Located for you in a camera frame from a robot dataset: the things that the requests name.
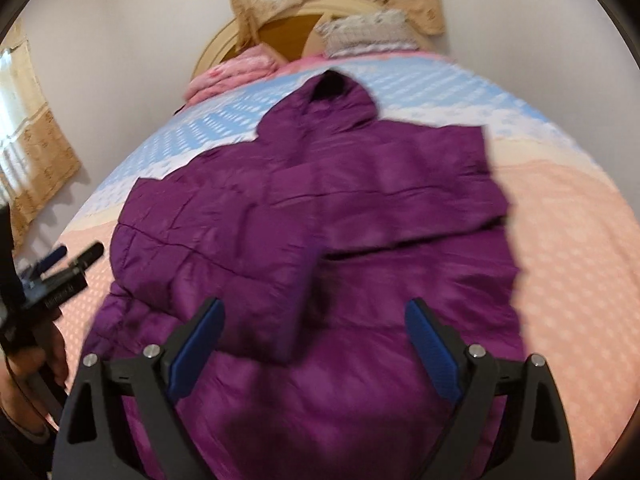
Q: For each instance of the person's left forearm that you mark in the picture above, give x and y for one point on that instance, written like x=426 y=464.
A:
x=20 y=455

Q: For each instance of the folded pink quilt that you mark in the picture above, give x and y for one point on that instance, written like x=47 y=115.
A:
x=235 y=72

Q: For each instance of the pink and blue dotted blanket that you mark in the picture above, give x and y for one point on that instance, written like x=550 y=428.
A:
x=565 y=240

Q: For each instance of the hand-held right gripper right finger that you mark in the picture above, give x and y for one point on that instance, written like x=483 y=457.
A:
x=432 y=347

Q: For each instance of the striped patterned pillow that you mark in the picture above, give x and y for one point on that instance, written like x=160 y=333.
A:
x=367 y=32

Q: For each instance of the person's left hand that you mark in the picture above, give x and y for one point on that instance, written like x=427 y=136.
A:
x=35 y=360

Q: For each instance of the purple hooded puffer jacket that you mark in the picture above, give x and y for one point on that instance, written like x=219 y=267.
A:
x=310 y=210

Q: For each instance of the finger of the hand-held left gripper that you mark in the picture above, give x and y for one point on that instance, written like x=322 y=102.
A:
x=89 y=254
x=52 y=256

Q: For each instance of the cream wooden headboard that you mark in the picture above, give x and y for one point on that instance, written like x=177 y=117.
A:
x=285 y=32

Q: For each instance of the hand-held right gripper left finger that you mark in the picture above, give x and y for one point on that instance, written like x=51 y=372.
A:
x=197 y=345

